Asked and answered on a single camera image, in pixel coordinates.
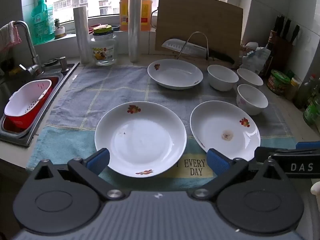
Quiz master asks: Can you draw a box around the glass jar yellow green lid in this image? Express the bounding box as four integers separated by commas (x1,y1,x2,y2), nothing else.
89,25,118,66

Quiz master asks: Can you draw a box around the blue checked towel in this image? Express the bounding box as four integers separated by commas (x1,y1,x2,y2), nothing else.
26,64,298,190

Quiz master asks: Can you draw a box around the green lidded jar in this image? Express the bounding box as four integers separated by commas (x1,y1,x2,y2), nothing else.
266,69,290,95

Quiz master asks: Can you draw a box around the steel sink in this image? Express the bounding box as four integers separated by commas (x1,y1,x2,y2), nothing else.
0,60,80,147

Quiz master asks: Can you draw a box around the black handled kitchen knife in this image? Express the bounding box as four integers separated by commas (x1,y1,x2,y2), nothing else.
161,39,235,64

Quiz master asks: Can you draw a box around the white fruit print plate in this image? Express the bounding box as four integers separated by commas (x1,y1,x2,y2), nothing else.
190,100,261,162
94,102,187,178
147,59,203,90

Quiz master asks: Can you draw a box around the black handled block knife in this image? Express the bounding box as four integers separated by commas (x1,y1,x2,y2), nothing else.
290,24,300,43
274,15,285,32
282,19,292,39

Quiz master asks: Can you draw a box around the green glass bottle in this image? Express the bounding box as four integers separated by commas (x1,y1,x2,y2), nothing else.
302,85,320,125

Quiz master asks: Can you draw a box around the dark glass bottle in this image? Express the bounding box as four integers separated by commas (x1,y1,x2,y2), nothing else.
294,74,319,109

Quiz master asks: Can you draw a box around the white printed plastic bag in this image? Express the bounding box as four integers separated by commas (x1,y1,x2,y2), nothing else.
241,47,272,75

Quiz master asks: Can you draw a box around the pink cloth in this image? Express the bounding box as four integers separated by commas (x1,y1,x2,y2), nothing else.
0,22,22,53

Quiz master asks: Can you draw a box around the dark sauce bottle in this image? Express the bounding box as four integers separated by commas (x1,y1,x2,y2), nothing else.
260,30,278,78

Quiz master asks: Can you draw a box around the metal faucet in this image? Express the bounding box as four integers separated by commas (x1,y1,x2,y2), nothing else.
12,21,42,75

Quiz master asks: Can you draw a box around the tall cling film roll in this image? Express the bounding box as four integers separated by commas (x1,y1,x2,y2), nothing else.
128,0,143,63

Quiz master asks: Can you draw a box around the wooden cutting board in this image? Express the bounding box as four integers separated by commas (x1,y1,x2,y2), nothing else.
155,0,244,63

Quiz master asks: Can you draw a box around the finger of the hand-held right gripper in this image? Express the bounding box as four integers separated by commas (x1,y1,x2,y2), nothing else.
254,146,298,165
296,141,320,151

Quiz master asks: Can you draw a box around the orange cooking oil bottle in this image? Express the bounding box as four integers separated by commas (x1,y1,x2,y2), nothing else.
119,0,152,32

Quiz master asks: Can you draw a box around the white ceramic bowl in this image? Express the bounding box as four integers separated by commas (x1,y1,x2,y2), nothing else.
207,64,239,92
237,68,264,87
236,84,269,116

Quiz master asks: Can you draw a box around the dark wooden knife block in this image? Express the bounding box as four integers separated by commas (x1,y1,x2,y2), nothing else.
271,30,294,67

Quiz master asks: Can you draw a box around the metal sink knob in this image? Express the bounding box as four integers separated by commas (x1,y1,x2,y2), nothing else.
59,56,71,73

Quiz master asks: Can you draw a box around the white colander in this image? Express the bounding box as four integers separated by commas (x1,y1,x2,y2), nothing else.
4,79,53,130

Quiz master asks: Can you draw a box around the small potted plant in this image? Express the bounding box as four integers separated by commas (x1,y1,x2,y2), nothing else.
54,18,67,40

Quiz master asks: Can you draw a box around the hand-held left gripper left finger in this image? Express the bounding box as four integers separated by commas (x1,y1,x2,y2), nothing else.
31,148,130,202

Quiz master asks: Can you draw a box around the metal wire rack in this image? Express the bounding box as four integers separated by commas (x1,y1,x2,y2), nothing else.
175,31,210,61

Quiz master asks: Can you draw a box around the short cling film roll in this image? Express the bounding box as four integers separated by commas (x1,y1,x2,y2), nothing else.
73,6,92,65

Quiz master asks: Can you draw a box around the small yellow lidded jar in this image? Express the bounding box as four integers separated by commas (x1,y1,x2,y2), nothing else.
285,76,302,102

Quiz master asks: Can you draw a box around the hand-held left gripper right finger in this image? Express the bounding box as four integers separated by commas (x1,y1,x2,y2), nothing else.
191,148,290,202

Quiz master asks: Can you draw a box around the green detergent bottle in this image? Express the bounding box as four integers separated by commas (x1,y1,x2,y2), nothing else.
31,0,55,44

